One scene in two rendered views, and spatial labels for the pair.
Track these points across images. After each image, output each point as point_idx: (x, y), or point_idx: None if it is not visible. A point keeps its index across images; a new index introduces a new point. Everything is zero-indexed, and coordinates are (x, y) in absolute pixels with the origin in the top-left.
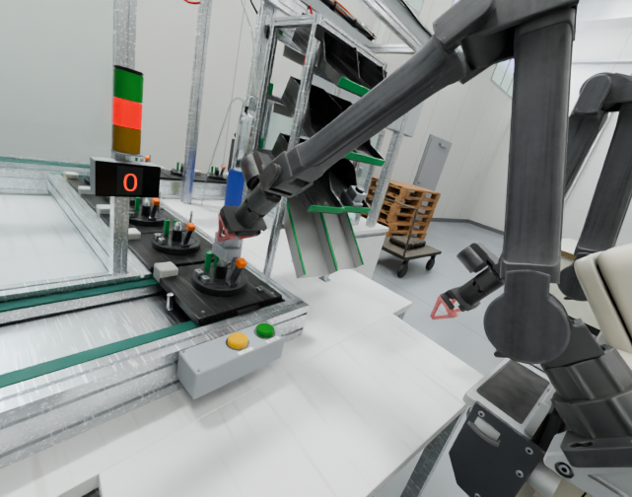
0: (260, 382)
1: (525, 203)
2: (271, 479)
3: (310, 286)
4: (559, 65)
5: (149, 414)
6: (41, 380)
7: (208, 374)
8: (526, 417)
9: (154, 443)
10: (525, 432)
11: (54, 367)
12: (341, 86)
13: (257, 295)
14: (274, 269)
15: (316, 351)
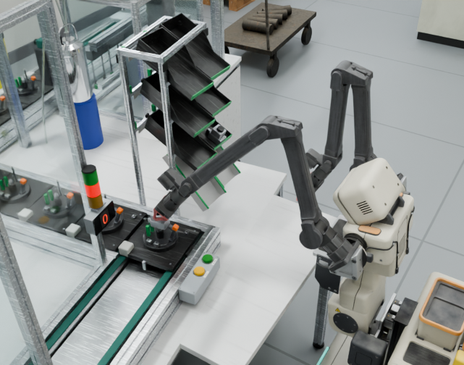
0: (215, 283)
1: (301, 198)
2: (244, 318)
3: None
4: (297, 153)
5: (178, 319)
6: (142, 322)
7: (197, 292)
8: None
9: (190, 326)
10: None
11: (137, 317)
12: (193, 98)
13: (187, 237)
14: None
15: (234, 252)
